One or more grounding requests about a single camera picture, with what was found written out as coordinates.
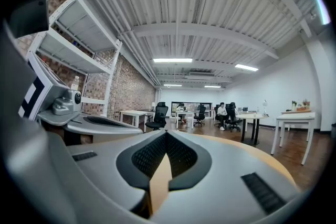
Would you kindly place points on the white rectangular desk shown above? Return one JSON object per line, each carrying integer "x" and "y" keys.
{"x": 132, "y": 112}
{"x": 294, "y": 116}
{"x": 185, "y": 112}

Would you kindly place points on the small white table lamp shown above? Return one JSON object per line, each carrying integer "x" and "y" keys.
{"x": 153, "y": 105}

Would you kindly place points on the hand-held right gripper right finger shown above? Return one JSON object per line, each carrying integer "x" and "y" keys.
{"x": 223, "y": 178}

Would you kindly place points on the light wooden side table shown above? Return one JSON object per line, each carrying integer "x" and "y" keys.
{"x": 299, "y": 111}

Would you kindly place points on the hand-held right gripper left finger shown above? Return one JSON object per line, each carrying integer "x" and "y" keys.
{"x": 110, "y": 165}

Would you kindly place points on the ceiling air conditioner unit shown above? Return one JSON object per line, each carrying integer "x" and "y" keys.
{"x": 201, "y": 76}

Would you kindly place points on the pale round table black legs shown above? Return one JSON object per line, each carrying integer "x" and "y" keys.
{"x": 252, "y": 116}

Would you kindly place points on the black mesh office chair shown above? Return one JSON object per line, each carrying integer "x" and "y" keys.
{"x": 158, "y": 115}
{"x": 216, "y": 112}
{"x": 232, "y": 118}
{"x": 201, "y": 112}

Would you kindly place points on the ceiling light strip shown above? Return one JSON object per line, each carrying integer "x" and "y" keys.
{"x": 172, "y": 60}
{"x": 322, "y": 8}
{"x": 172, "y": 85}
{"x": 246, "y": 67}
{"x": 212, "y": 86}

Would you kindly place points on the white metal shelving rack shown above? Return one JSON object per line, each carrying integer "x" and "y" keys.
{"x": 78, "y": 49}

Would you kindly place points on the small flower pot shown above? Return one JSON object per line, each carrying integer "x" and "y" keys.
{"x": 306, "y": 104}

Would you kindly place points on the long light wall desk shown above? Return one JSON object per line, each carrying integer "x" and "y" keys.
{"x": 249, "y": 112}

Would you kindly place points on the open laptop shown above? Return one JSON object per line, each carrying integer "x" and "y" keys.
{"x": 245, "y": 109}

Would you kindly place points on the wide wall window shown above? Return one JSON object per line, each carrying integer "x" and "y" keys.
{"x": 191, "y": 106}

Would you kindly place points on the white desk lamp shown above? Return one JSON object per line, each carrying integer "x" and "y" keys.
{"x": 265, "y": 105}

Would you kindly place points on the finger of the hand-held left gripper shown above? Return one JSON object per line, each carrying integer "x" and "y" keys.
{"x": 105, "y": 131}
{"x": 110, "y": 120}

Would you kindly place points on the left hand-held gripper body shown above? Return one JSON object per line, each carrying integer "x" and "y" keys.
{"x": 50, "y": 91}

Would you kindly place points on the small green potted plant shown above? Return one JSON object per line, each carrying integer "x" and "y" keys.
{"x": 294, "y": 105}

